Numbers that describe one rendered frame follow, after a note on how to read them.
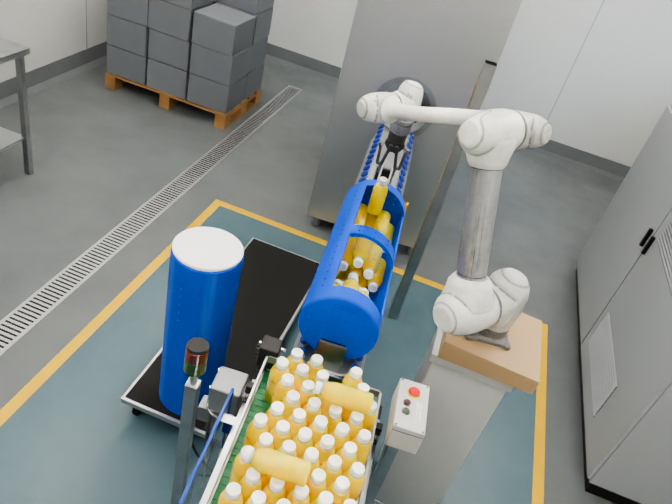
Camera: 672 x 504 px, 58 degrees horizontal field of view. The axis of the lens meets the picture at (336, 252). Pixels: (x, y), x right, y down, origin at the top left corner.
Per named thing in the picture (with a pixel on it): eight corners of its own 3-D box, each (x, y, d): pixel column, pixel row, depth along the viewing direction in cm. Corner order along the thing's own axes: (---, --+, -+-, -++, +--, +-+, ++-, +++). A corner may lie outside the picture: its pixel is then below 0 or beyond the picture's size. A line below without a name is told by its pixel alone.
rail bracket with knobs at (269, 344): (283, 361, 217) (288, 341, 211) (278, 375, 211) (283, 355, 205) (257, 353, 218) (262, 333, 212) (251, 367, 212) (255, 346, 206)
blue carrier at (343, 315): (394, 240, 287) (413, 190, 271) (365, 370, 216) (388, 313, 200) (338, 221, 288) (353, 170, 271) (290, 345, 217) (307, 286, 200)
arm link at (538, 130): (516, 104, 205) (490, 105, 197) (563, 113, 192) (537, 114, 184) (510, 143, 209) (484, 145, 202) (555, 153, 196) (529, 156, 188)
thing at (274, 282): (320, 281, 401) (325, 264, 392) (218, 460, 280) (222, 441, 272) (249, 254, 407) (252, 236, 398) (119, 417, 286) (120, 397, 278)
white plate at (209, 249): (221, 279, 223) (220, 282, 224) (256, 243, 245) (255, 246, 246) (157, 250, 228) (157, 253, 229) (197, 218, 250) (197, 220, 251)
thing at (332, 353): (339, 368, 217) (348, 344, 209) (338, 373, 215) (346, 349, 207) (313, 360, 217) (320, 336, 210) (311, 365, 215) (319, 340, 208)
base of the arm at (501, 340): (503, 312, 241) (509, 302, 238) (510, 351, 223) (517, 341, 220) (460, 299, 240) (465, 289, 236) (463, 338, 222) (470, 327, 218)
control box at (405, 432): (420, 405, 202) (430, 385, 196) (415, 454, 186) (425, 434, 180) (392, 396, 202) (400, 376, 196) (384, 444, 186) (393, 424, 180)
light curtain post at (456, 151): (397, 314, 392) (496, 62, 293) (396, 320, 387) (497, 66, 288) (388, 311, 392) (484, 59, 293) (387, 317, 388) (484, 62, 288)
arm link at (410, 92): (404, 111, 248) (379, 113, 241) (415, 75, 239) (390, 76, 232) (420, 124, 242) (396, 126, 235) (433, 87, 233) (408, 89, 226)
